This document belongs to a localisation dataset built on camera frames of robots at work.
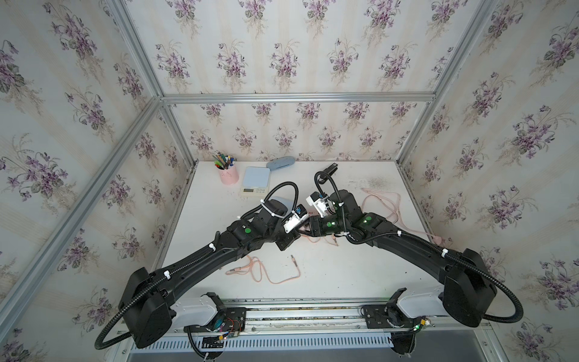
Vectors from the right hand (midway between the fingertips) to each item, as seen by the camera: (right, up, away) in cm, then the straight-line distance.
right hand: (302, 230), depth 75 cm
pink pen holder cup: (-33, +19, +30) cm, 49 cm away
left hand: (-2, 0, +2) cm, 3 cm away
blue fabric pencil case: (-9, +27, +44) cm, 53 cm away
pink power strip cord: (+42, +6, +30) cm, 52 cm away
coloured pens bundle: (-36, +26, +32) cm, 55 cm away
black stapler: (+17, +23, +39) cm, 49 cm away
